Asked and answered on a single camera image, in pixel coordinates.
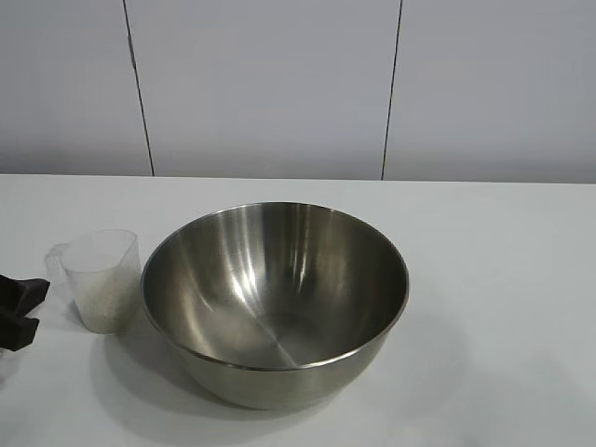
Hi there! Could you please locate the clear plastic measuring cup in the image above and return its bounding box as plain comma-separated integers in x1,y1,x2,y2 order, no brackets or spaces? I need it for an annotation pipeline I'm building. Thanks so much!
44,228,142,335

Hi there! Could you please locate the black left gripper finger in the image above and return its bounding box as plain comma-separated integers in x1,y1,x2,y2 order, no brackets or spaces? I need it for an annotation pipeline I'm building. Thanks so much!
0,312,41,353
0,273,51,323

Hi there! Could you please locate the white uncooked rice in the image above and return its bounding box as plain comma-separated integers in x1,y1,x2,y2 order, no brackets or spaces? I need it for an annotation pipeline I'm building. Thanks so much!
74,269,140,334

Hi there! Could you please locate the stainless steel mixing bowl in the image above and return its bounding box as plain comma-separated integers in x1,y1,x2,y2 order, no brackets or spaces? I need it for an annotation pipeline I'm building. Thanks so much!
139,201,411,411

